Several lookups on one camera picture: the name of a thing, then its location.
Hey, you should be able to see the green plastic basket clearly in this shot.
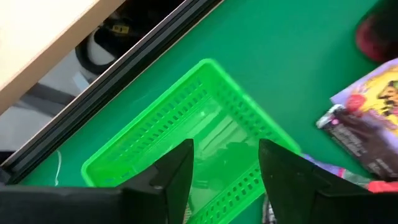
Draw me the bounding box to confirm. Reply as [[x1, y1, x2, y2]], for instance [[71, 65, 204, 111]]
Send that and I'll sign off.
[[80, 58, 302, 224]]

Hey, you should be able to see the black white shoe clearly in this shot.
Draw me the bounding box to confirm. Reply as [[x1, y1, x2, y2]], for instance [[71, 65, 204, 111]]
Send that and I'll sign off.
[[74, 0, 187, 76]]

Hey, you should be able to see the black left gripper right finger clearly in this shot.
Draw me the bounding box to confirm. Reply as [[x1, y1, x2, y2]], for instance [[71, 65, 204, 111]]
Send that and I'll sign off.
[[258, 138, 398, 224]]

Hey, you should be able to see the black table frame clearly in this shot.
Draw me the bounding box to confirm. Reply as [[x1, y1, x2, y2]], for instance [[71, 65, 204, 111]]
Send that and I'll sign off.
[[0, 0, 225, 187]]

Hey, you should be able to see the yellow purple candy packet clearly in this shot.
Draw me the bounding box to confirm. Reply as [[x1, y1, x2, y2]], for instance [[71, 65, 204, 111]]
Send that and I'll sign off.
[[329, 57, 398, 138]]

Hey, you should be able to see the beige wooden desk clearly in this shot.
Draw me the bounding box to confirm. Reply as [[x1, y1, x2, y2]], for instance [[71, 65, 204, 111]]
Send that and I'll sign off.
[[0, 0, 126, 116]]

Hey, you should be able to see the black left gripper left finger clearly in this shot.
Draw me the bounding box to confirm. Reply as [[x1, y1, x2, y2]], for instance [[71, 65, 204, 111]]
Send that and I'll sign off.
[[0, 138, 195, 224]]

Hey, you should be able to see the white thread scrap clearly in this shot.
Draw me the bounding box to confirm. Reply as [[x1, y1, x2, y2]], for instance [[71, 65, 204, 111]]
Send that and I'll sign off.
[[54, 150, 62, 187]]

